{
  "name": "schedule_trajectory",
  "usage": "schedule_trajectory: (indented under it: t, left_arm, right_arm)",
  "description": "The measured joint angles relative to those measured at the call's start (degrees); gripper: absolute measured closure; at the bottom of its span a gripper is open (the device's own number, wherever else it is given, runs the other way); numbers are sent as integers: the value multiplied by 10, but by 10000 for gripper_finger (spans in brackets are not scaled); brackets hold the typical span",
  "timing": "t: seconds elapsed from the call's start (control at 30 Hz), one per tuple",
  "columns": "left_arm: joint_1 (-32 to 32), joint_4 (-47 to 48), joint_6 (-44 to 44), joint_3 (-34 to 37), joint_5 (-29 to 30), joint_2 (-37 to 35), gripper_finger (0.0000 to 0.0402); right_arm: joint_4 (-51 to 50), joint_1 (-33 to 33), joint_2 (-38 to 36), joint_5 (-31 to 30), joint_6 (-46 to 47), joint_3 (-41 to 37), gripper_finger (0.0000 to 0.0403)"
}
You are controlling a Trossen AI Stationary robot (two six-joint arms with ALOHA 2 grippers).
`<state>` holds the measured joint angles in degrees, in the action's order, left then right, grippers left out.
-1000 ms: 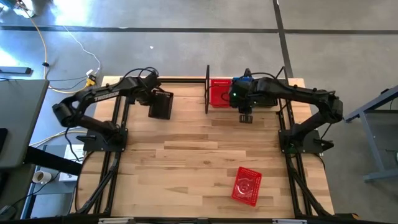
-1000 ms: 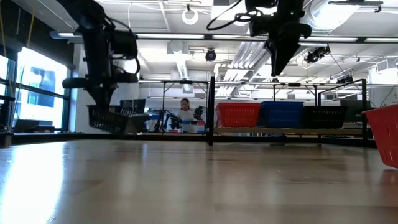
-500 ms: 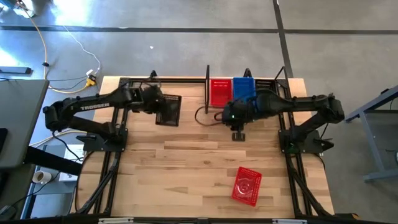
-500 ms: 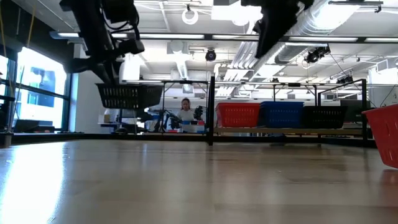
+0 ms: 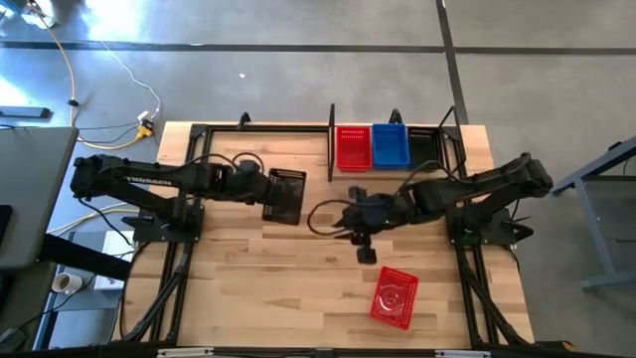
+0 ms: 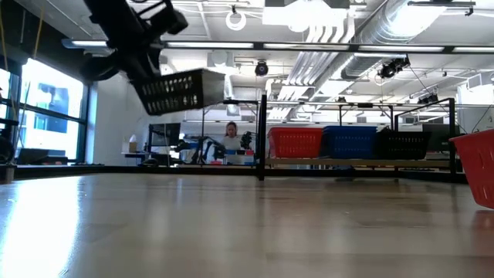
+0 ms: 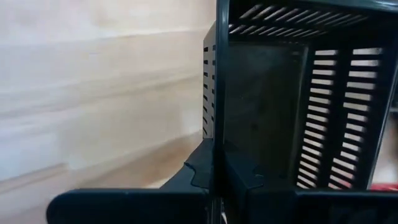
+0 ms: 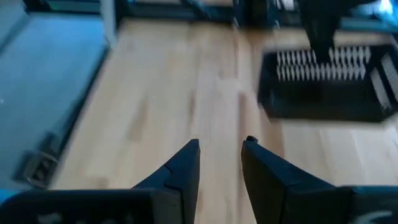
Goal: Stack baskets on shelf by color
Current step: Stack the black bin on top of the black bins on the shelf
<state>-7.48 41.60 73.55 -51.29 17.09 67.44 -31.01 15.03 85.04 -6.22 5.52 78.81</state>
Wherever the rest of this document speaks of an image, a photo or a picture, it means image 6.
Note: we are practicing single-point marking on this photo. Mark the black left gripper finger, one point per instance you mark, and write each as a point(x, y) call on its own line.
point(146, 65)

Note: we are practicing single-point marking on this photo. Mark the black background robot arm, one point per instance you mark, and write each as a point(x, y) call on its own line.
point(216, 148)

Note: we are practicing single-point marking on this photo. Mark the overhead LED light bar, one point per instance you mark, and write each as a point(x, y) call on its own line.
point(208, 45)

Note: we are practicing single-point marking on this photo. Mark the black computer monitor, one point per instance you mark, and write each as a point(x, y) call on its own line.
point(166, 133)

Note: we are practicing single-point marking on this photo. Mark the person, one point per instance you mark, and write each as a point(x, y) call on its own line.
point(231, 141)

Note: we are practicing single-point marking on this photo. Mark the black ceiling light cluster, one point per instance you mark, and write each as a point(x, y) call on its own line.
point(388, 70)

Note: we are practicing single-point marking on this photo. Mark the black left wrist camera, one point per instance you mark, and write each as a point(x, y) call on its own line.
point(171, 22)

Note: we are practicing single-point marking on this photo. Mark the window with dark frame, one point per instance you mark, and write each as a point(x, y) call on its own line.
point(50, 108)

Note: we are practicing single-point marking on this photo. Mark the black round hanging camera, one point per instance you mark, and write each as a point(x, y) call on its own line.
point(261, 68)

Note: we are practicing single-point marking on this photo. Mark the wooden shelf with black frame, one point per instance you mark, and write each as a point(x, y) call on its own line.
point(262, 135)

